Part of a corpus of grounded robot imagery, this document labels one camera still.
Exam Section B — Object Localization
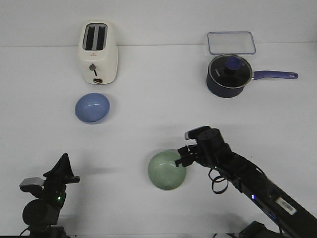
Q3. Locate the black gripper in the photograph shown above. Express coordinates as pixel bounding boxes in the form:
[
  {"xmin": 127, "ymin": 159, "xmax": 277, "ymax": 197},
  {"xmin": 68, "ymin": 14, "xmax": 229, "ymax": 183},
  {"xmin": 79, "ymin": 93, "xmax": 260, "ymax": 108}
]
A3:
[
  {"xmin": 175, "ymin": 128, "xmax": 229, "ymax": 167},
  {"xmin": 43, "ymin": 153, "xmax": 80, "ymax": 198}
]

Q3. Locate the green bowl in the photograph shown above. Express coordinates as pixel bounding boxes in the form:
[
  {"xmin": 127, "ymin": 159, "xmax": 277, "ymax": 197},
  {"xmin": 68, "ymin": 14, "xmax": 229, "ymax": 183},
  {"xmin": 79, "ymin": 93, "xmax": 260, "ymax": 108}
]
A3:
[{"xmin": 148, "ymin": 149, "xmax": 187, "ymax": 190}]

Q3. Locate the blue bowl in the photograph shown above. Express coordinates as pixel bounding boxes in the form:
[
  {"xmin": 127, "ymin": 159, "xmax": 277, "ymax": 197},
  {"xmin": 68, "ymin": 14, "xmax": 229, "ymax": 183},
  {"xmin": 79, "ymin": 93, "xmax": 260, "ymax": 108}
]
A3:
[{"xmin": 74, "ymin": 93, "xmax": 110, "ymax": 124}]

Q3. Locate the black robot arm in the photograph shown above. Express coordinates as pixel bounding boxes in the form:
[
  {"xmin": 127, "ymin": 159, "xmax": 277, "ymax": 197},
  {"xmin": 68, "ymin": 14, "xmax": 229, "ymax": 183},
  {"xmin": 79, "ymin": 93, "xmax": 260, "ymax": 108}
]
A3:
[
  {"xmin": 19, "ymin": 153, "xmax": 80, "ymax": 238},
  {"xmin": 175, "ymin": 126, "xmax": 317, "ymax": 238}
]

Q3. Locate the dark blue saucepan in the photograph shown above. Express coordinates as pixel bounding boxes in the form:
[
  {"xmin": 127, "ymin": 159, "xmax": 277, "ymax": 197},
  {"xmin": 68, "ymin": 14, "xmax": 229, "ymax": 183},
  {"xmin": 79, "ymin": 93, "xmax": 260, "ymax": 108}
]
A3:
[{"xmin": 206, "ymin": 69, "xmax": 298, "ymax": 98}]

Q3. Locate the glass pot lid blue knob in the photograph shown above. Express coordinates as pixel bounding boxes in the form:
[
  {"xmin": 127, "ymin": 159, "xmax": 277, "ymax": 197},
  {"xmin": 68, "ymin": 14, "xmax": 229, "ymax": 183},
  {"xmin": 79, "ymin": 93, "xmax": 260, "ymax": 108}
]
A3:
[{"xmin": 208, "ymin": 54, "xmax": 253, "ymax": 89}]

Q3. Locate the clear plastic food container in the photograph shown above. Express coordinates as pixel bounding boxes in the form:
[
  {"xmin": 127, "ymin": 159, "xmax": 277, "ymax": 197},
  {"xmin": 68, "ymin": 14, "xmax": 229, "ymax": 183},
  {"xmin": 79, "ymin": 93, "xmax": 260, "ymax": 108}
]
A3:
[{"xmin": 207, "ymin": 31, "xmax": 256, "ymax": 55}]

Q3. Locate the white two-slot toaster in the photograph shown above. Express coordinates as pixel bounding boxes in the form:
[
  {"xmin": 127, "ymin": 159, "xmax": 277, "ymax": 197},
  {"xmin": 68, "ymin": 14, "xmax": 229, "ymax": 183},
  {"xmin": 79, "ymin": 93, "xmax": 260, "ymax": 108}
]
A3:
[{"xmin": 78, "ymin": 20, "xmax": 118, "ymax": 85}]

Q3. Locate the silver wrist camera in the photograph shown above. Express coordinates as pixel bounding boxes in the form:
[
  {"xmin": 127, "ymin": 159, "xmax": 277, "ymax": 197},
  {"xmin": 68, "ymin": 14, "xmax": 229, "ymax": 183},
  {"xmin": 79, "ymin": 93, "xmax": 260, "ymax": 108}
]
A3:
[
  {"xmin": 185, "ymin": 125, "xmax": 210, "ymax": 140},
  {"xmin": 19, "ymin": 177, "xmax": 44, "ymax": 193}
]

